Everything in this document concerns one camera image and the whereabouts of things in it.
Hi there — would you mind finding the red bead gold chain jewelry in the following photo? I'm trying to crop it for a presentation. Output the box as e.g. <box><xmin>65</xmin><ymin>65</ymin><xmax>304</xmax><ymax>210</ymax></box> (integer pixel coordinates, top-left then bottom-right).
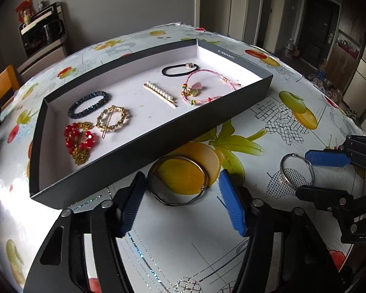
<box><xmin>62</xmin><ymin>121</ymin><xmax>96</xmax><ymax>166</ymax></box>

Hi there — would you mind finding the pink braided cord bracelet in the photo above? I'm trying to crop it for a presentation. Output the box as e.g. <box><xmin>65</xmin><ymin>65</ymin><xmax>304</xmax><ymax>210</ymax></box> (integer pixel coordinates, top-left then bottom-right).
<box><xmin>187</xmin><ymin>69</ymin><xmax>241</xmax><ymax>90</ymax></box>

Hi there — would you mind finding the wooden shoe cabinet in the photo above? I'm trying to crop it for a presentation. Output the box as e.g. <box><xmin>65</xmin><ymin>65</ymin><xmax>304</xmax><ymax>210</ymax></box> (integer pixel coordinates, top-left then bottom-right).
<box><xmin>325</xmin><ymin>29</ymin><xmax>366</xmax><ymax>98</ymax></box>

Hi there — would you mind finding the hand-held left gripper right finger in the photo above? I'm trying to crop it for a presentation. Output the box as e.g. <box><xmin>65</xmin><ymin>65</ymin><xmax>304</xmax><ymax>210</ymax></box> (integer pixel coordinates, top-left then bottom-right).
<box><xmin>218</xmin><ymin>169</ymin><xmax>344</xmax><ymax>293</ymax></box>

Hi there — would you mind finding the grey cabinet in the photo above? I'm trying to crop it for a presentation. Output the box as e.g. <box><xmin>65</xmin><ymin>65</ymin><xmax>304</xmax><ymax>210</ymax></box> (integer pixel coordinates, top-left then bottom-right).
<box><xmin>17</xmin><ymin>44</ymin><xmax>69</xmax><ymax>83</ymax></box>

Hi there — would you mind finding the dark entrance door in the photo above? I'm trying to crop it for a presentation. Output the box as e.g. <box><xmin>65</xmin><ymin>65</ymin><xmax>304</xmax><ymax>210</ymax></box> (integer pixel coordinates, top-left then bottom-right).
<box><xmin>296</xmin><ymin>0</ymin><xmax>344</xmax><ymax>64</ymax></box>

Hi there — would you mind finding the tassel charm bead bracelet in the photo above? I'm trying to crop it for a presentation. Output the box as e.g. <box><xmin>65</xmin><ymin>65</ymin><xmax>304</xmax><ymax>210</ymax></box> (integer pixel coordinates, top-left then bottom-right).
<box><xmin>180</xmin><ymin>79</ymin><xmax>224</xmax><ymax>105</ymax></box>

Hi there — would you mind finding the black hair tie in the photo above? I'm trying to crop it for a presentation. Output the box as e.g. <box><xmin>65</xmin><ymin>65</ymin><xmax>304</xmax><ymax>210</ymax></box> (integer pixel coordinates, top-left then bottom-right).
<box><xmin>162</xmin><ymin>63</ymin><xmax>199</xmax><ymax>77</ymax></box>

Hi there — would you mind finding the shelf with appliances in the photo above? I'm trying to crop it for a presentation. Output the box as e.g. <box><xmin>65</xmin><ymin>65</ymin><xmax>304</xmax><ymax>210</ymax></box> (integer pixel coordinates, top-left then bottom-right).
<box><xmin>18</xmin><ymin>1</ymin><xmax>68</xmax><ymax>57</ymax></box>

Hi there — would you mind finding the thin metal bangle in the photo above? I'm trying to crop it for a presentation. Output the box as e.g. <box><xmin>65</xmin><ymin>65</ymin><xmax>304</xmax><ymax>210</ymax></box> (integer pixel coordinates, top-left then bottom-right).
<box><xmin>279</xmin><ymin>153</ymin><xmax>315</xmax><ymax>190</ymax></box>

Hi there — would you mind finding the pile of light slippers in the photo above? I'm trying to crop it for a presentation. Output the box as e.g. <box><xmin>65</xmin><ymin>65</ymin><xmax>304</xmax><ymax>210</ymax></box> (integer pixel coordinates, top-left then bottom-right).
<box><xmin>305</xmin><ymin>70</ymin><xmax>345</xmax><ymax>104</ymax></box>

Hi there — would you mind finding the orange wooden chair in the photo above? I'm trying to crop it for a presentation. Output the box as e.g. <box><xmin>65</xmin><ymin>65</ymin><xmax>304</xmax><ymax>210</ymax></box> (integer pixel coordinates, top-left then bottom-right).
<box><xmin>0</xmin><ymin>65</ymin><xmax>22</xmax><ymax>110</ymax></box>

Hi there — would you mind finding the dark wire bangle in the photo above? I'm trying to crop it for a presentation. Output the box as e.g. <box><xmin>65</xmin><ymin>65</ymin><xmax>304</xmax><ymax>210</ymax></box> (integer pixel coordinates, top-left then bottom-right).
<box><xmin>147</xmin><ymin>155</ymin><xmax>210</xmax><ymax>206</ymax></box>

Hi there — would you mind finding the round gold hair clip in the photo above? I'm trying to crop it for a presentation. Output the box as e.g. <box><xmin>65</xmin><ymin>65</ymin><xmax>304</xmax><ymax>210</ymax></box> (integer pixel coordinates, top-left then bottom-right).
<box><xmin>95</xmin><ymin>105</ymin><xmax>131</xmax><ymax>139</ymax></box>

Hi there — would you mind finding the dark blue beaded bracelet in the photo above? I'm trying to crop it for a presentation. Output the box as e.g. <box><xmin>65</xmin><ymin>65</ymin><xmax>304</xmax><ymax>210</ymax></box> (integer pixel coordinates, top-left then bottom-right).
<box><xmin>68</xmin><ymin>91</ymin><xmax>109</xmax><ymax>119</ymax></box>

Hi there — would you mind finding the white door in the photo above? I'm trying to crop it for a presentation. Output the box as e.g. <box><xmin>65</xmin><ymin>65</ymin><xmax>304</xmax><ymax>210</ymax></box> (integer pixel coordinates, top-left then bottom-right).
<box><xmin>230</xmin><ymin>0</ymin><xmax>273</xmax><ymax>49</ymax></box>

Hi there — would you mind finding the beige tall cabinet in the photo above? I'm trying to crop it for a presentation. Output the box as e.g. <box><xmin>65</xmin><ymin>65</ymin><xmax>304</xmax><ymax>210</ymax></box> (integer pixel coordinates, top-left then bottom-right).
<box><xmin>343</xmin><ymin>29</ymin><xmax>366</xmax><ymax>119</ymax></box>

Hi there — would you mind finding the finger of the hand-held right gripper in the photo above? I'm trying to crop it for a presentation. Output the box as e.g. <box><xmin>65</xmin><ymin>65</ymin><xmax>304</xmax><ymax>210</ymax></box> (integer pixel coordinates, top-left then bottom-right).
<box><xmin>305</xmin><ymin>134</ymin><xmax>366</xmax><ymax>178</ymax></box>
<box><xmin>295</xmin><ymin>186</ymin><xmax>366</xmax><ymax>220</ymax></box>

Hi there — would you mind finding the shallow black cardboard box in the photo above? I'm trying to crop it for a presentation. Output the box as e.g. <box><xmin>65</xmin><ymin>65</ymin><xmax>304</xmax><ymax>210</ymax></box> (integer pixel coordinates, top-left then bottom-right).
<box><xmin>29</xmin><ymin>37</ymin><xmax>273</xmax><ymax>210</ymax></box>

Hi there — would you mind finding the pearl hair clip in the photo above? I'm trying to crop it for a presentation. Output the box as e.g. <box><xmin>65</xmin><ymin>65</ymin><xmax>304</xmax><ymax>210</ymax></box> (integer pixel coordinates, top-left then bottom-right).
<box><xmin>143</xmin><ymin>81</ymin><xmax>178</xmax><ymax>108</ymax></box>

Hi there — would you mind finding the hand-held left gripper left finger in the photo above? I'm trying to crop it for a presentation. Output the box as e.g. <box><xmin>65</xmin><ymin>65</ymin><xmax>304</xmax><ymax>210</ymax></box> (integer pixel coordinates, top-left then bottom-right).
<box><xmin>24</xmin><ymin>171</ymin><xmax>147</xmax><ymax>293</ymax></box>

